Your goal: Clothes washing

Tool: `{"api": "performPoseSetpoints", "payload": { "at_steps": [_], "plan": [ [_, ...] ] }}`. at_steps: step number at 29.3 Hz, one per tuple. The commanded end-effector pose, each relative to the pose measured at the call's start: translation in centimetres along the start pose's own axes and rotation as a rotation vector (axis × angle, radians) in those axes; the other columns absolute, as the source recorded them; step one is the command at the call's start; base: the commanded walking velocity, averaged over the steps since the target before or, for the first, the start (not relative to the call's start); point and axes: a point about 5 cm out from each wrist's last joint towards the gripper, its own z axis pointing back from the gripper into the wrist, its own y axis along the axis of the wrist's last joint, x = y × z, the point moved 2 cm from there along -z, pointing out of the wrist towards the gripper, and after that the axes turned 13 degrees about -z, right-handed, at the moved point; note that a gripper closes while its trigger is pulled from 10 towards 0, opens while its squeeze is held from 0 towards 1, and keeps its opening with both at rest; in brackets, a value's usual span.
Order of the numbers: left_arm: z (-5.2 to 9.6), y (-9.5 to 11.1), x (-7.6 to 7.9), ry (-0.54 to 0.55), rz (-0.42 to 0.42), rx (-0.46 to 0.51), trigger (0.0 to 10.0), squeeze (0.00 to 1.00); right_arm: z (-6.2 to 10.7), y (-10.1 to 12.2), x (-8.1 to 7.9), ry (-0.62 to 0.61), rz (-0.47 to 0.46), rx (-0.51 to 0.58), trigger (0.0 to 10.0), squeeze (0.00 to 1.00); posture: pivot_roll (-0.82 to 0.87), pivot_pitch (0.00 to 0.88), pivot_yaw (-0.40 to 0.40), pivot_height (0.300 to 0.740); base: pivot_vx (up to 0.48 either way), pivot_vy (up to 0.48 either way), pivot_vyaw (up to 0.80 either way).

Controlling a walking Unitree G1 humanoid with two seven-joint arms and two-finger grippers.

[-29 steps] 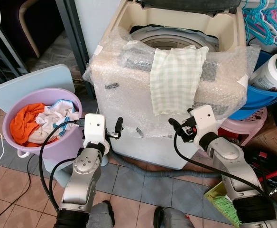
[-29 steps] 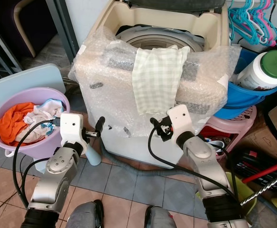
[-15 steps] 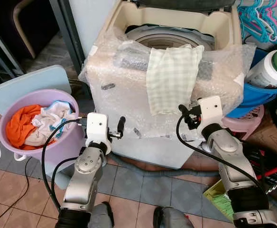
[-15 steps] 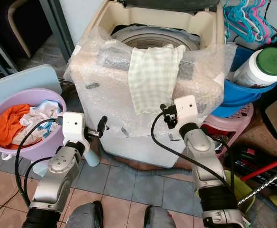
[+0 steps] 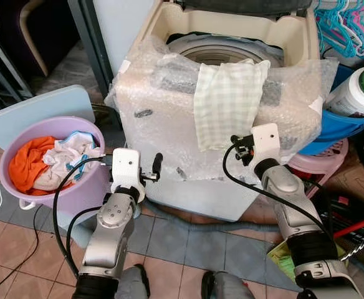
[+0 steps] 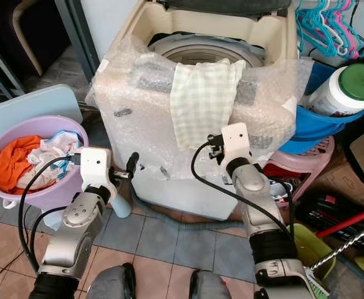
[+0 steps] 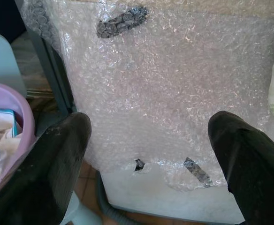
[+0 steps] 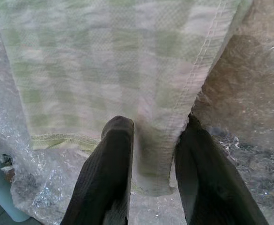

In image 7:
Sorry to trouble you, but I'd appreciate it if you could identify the tiny black tape scrap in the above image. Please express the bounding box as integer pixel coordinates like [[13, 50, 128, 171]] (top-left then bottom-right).
[[134, 158, 145, 172]]

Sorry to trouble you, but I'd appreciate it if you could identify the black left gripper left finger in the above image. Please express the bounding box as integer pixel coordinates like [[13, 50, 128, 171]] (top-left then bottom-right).
[[0, 112, 92, 225]]

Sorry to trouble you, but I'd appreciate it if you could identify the white washing machine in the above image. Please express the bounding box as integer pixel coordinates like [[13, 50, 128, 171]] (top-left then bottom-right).
[[19, 0, 274, 225]]

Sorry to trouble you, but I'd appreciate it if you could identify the dark grey door frame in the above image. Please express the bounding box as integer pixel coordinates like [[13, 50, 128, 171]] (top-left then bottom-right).
[[14, 0, 78, 117]]

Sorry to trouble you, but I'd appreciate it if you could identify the long black tape strip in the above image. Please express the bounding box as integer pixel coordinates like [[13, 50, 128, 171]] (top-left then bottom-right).
[[96, 5, 150, 38]]

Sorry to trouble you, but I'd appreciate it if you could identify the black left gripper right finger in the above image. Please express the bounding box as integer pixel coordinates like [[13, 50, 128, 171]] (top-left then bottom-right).
[[207, 110, 274, 225]]

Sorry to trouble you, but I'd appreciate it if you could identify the purple plastic basin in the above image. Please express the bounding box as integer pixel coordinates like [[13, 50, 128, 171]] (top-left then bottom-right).
[[0, 81, 38, 205]]

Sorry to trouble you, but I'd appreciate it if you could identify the short black tape strip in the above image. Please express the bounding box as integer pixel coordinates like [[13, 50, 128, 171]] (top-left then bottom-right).
[[183, 157, 213, 188]]

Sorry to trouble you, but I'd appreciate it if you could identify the grey corrugated drain hose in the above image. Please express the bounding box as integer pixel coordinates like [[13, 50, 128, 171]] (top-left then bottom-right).
[[96, 172, 138, 225]]

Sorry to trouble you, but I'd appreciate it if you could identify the clear bubble wrap sheet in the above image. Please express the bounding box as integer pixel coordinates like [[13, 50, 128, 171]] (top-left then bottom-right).
[[19, 0, 274, 193]]

